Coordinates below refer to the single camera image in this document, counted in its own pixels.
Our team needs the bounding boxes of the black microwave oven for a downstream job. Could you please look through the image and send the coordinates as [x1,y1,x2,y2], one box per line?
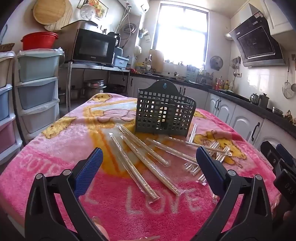
[72,28,117,66]

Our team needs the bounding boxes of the row of condiment bottles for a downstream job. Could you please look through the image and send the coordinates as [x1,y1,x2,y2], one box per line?
[214,76,234,91]

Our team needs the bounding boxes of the person's left hand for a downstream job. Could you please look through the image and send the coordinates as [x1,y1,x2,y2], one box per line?
[92,216,160,241]

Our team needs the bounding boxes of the small steel pot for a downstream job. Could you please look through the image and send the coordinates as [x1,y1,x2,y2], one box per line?
[70,85,81,100]

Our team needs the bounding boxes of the white upper cabinet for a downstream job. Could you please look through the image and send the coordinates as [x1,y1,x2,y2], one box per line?
[261,0,296,36]

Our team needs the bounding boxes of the white lower kitchen cabinets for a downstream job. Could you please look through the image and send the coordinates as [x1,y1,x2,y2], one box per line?
[128,76,296,158]

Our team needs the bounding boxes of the round woven straw mat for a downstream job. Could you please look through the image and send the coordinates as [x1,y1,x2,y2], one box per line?
[44,5,74,33]

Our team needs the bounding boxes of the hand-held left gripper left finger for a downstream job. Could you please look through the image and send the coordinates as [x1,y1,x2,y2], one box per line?
[24,147,109,241]

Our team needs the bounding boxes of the grey knife block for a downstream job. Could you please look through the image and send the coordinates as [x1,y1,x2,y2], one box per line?
[186,65,199,82]

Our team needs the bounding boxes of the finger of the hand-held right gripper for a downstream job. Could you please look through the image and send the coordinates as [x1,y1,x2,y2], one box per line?
[276,144,296,169]
[261,141,281,172]

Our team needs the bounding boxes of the dark kettle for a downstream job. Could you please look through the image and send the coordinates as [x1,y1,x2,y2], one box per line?
[258,93,270,109]

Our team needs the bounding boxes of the white water heater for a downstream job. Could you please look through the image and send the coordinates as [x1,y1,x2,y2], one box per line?
[116,0,149,15]

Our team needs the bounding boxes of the hanging steel ladles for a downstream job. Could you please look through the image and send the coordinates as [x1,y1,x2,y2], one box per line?
[291,54,296,92]

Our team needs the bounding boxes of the pink printed blanket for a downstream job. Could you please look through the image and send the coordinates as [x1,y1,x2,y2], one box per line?
[0,93,281,241]

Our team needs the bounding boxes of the green-top plastic drawer tower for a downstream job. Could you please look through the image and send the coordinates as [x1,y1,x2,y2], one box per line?
[15,49,65,139]

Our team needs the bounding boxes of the fruit wall picture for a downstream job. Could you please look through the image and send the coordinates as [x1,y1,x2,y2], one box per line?
[77,0,109,19]

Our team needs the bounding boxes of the pile of ginger roots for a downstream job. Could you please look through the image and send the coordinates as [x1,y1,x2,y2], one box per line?
[284,110,296,123]

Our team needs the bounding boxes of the small white wall fan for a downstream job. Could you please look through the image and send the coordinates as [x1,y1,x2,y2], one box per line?
[80,3,100,21]

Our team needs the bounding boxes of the red plastic basin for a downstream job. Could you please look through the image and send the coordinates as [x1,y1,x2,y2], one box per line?
[21,32,58,50]

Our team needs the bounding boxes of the hanging kitchen utensils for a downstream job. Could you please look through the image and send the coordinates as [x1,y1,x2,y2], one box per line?
[231,57,242,77]

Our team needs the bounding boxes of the blue dish drainer box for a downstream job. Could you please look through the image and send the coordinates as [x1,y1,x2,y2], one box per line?
[113,55,129,69]

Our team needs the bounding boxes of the black range hood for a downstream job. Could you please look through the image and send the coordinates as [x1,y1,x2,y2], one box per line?
[229,3,286,67]

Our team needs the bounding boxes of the stainless steel table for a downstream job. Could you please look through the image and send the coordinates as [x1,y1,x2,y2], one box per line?
[59,61,131,112]

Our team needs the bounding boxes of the dark green utensil holder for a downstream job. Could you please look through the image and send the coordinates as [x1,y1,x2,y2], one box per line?
[135,80,197,137]

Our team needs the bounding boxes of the black wok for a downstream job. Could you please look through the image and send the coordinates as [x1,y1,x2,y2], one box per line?
[109,84,126,93]

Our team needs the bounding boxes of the pink-bottom plastic drawer tower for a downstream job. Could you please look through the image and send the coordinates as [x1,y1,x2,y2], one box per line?
[0,51,23,165]

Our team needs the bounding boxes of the metal strainer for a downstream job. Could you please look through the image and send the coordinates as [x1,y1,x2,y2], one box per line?
[282,58,292,99]

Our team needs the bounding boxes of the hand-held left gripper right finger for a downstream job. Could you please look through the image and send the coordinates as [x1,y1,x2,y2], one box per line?
[192,146,274,241]

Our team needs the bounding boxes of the kitchen window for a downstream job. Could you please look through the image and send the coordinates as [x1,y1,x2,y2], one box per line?
[151,1,208,66]

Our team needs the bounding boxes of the small grey wall fan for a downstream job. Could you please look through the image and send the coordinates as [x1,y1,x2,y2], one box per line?
[209,56,223,71]

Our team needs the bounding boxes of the large steel pot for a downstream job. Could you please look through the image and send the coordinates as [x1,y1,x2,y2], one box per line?
[83,79,107,99]

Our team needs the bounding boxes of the black kitchen countertop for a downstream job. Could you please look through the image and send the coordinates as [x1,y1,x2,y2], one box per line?
[129,72,296,130]

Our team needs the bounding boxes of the wall-mounted soap holder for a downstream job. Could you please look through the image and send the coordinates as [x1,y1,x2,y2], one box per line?
[139,29,151,42]

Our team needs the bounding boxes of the coiled grey hose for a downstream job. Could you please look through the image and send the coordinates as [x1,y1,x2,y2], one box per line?
[124,23,137,34]

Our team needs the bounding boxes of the beige sack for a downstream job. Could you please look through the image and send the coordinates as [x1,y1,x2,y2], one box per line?
[149,49,164,72]

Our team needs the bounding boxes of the round bamboo tray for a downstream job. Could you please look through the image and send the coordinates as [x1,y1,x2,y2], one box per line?
[33,0,68,25]

